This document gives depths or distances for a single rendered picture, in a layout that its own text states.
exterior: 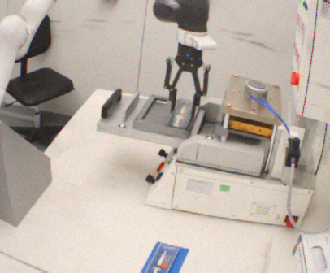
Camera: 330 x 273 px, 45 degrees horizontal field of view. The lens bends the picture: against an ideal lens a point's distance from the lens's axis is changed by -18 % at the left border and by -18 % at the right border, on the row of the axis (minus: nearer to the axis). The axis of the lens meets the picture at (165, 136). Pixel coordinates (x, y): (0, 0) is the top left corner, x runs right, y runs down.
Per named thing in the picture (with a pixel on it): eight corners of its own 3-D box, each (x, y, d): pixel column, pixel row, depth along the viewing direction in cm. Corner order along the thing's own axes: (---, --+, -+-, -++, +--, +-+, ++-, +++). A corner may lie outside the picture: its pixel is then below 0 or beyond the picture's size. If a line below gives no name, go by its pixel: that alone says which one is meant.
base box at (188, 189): (299, 176, 163) (310, 139, 155) (297, 236, 131) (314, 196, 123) (168, 151, 172) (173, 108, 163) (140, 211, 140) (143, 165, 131)
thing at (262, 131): (275, 114, 147) (279, 88, 143) (274, 145, 128) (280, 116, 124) (227, 102, 150) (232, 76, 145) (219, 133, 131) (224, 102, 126)
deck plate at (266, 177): (310, 139, 155) (311, 136, 155) (314, 190, 125) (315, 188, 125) (196, 112, 162) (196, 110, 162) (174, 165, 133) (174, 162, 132)
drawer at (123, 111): (203, 120, 156) (206, 99, 152) (192, 153, 137) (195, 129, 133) (118, 104, 160) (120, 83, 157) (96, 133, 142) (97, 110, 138)
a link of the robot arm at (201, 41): (180, 23, 134) (179, 37, 137) (171, 32, 124) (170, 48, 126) (220, 30, 132) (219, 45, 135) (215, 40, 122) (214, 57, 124)
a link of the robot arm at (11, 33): (-27, 71, 118) (2, 8, 124) (-15, 88, 136) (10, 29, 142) (-3, 78, 119) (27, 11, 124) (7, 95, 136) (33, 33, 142)
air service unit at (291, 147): (290, 167, 127) (301, 123, 120) (289, 195, 114) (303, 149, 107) (275, 164, 128) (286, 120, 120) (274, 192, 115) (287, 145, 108)
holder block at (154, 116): (199, 110, 153) (200, 103, 152) (188, 139, 136) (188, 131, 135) (150, 101, 156) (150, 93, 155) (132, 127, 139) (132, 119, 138)
